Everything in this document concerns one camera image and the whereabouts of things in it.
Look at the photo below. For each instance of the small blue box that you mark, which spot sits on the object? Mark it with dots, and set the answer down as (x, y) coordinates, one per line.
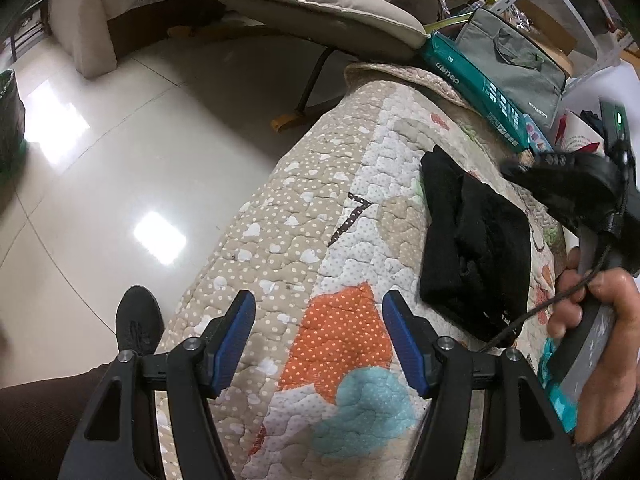
(537, 141)

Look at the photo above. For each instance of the beige cushioned folding chair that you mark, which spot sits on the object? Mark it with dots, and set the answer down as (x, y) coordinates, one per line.
(370, 30)

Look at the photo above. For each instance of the cream sofa with cover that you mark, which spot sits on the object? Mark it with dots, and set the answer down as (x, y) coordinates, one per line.
(110, 10)

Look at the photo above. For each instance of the white paper bag red print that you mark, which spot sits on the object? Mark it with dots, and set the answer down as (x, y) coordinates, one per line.
(573, 134)

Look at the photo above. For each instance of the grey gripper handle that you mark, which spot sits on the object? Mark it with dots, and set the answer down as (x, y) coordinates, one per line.
(580, 350)

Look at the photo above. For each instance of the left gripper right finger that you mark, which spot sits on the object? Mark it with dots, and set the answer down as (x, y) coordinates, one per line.
(521, 435)

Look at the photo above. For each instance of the patterned quilted bed cover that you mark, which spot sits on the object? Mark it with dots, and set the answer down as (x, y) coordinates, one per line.
(318, 392)

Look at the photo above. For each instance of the dark brown trouser leg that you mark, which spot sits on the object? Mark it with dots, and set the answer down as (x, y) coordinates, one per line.
(38, 419)

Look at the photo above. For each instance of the teal long cardboard box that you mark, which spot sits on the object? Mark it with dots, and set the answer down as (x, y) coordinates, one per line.
(442, 56)

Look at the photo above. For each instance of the white metal shelf rack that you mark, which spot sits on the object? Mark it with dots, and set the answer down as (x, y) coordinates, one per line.
(600, 37)

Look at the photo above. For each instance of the black shoe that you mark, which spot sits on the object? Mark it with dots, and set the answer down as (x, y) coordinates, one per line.
(139, 322)

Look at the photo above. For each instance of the black pants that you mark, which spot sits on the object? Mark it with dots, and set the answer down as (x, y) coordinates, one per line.
(476, 260)

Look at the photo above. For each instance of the green waste basket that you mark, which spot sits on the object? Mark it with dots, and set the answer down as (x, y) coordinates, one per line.
(12, 120)

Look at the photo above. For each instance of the person's right hand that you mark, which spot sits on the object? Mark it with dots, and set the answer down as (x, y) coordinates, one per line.
(615, 380)

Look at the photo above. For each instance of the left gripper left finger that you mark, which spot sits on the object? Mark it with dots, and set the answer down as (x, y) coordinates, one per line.
(117, 436)

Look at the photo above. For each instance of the grey fabric bag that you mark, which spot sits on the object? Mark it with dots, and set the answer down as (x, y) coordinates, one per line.
(520, 69)

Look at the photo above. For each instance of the teal patterned cloth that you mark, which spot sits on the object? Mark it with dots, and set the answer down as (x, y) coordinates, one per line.
(565, 408)

